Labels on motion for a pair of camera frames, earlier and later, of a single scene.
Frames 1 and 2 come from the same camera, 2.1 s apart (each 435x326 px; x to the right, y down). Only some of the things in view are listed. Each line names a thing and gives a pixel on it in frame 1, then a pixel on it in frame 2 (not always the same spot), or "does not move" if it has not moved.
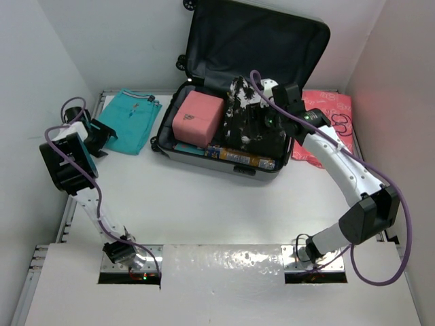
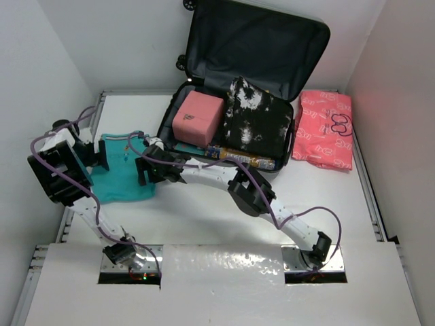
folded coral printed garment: (338, 107) does not move
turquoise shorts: (132, 115) -> (121, 182)
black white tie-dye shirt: (246, 128) does not move
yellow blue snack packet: (239, 156) does not move
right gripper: (255, 112) -> (143, 166)
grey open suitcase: (223, 43) does not move
